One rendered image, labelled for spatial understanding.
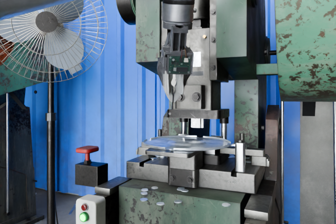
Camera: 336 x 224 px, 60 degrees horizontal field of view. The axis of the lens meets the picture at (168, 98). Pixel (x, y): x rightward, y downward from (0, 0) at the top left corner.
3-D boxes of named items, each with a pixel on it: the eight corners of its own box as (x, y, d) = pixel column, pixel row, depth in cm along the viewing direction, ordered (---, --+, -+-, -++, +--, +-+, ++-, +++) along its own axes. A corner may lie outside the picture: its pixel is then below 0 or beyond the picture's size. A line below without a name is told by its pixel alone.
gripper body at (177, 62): (161, 76, 69) (163, 25, 65) (159, 66, 77) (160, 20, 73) (193, 77, 70) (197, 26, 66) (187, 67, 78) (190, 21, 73)
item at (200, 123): (202, 128, 106) (202, 118, 106) (190, 127, 108) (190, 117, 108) (205, 127, 109) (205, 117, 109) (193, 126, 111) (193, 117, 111)
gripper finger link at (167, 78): (162, 109, 74) (164, 74, 71) (161, 100, 80) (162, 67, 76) (175, 109, 75) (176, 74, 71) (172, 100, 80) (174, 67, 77)
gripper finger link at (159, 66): (156, 85, 76) (157, 52, 73) (156, 83, 78) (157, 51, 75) (174, 85, 77) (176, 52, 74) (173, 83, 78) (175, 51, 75)
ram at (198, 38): (208, 110, 94) (208, 19, 94) (166, 110, 100) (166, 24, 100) (221, 108, 110) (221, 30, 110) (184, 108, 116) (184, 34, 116)
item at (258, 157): (269, 166, 96) (269, 135, 96) (219, 162, 103) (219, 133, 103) (270, 162, 102) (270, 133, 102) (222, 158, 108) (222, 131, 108)
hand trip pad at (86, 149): (87, 172, 97) (87, 149, 97) (73, 170, 99) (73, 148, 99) (100, 167, 103) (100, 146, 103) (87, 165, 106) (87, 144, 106)
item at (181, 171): (189, 202, 79) (189, 152, 79) (143, 195, 84) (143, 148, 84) (213, 178, 102) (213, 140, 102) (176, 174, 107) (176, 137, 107)
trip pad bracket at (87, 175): (97, 223, 96) (97, 163, 96) (74, 218, 100) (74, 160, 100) (108, 216, 101) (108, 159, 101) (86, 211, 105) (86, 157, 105)
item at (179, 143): (126, 147, 90) (126, 144, 90) (165, 135, 117) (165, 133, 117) (218, 154, 78) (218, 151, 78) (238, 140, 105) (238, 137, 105)
